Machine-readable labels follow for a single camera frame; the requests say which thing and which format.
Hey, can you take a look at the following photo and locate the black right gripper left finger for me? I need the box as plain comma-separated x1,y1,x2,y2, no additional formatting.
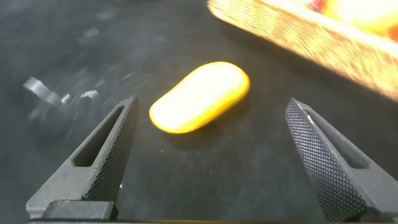
25,95,141,220

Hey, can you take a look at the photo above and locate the yellow lemon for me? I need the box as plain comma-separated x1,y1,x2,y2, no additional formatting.
323,0,398,34

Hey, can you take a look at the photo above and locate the black tablecloth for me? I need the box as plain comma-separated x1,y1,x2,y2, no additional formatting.
0,0,398,224

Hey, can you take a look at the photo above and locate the wicker basket holding food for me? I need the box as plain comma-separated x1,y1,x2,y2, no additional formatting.
206,0,398,103

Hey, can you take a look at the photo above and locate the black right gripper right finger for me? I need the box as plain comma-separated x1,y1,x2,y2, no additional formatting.
285,97,398,223

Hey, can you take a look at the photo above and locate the long yellow mango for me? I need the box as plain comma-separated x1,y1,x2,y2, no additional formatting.
149,61,251,135

